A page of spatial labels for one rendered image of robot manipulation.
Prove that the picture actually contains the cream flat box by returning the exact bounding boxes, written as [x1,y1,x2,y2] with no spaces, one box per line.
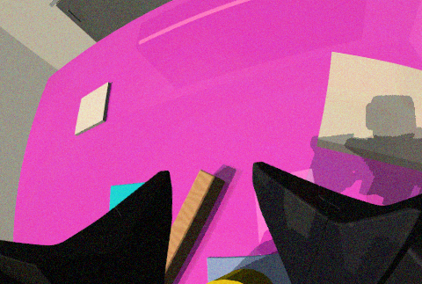
[317,52,422,171]

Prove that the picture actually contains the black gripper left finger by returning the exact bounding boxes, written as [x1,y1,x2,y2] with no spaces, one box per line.
[0,171,172,284]

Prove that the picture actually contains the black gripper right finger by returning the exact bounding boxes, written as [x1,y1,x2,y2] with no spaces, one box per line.
[252,161,422,284]

